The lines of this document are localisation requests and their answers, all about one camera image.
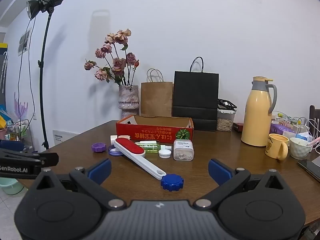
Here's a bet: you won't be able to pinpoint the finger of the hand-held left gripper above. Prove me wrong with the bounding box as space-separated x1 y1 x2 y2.
0 140 26 152
0 148 59 167

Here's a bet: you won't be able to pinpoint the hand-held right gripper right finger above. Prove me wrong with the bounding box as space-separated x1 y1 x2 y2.
194 158 285 209

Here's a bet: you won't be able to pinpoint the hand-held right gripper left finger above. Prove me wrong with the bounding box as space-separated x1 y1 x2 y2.
35 158 127 208

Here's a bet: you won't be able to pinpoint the purple ridged lid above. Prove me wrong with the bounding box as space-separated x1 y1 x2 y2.
91 142 107 153

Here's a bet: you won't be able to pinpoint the small lilac round lid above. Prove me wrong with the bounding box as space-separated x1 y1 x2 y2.
108 145 123 156

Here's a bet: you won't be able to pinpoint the red and white lint brush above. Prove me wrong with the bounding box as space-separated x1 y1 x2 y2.
114 137 167 180

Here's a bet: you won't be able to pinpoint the blue ridged lid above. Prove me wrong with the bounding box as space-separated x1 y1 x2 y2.
161 175 184 191

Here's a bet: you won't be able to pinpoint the green transparent spray bottle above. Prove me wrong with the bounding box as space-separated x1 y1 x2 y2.
135 143 173 154

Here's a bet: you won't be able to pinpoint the red cardboard box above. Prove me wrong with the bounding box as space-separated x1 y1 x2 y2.
116 114 194 143

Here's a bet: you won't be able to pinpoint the green plastic basin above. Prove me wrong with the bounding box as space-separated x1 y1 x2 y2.
0 177 25 196

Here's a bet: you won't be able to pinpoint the purple flower decoration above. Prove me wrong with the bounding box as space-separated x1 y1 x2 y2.
13 92 29 121

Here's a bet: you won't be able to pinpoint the clear seed container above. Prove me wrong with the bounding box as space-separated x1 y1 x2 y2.
216 98 237 132

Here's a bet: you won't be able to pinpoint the yellow mug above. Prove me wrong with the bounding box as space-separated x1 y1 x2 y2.
265 133 289 161

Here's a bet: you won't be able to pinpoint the yellow thermos jug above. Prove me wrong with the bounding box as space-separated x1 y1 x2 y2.
241 76 278 147

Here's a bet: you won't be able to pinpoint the black light stand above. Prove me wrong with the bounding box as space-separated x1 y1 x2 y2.
37 7 55 151

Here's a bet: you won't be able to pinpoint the purple box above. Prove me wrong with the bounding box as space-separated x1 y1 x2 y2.
270 122 296 136

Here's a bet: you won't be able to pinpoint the black paper bag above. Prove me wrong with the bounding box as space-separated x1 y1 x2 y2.
172 57 220 131

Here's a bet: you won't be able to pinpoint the pink mottled vase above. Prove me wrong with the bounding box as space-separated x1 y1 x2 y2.
118 85 139 120

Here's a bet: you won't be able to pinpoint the white dimpled cup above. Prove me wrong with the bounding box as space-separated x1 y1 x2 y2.
289 137 313 160

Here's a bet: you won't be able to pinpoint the black phone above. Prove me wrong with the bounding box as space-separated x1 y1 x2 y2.
297 159 320 181

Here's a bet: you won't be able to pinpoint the brown paper bag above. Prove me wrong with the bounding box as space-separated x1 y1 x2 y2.
141 68 174 117

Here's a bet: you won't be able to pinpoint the dried pink roses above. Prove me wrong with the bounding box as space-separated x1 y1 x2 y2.
84 29 140 86

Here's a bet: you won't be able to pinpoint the dark wooden chair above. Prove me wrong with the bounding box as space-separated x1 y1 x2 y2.
309 105 320 124

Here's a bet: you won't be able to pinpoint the black studio light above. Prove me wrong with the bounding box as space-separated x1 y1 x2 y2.
26 0 67 21

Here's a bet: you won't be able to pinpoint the wire storage rack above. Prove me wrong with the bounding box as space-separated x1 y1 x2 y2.
0 119 35 153

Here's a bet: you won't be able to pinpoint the white cable bundle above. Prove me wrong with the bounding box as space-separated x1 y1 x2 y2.
272 111 320 155

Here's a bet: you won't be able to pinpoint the wall poster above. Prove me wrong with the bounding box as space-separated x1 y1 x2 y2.
18 30 31 56

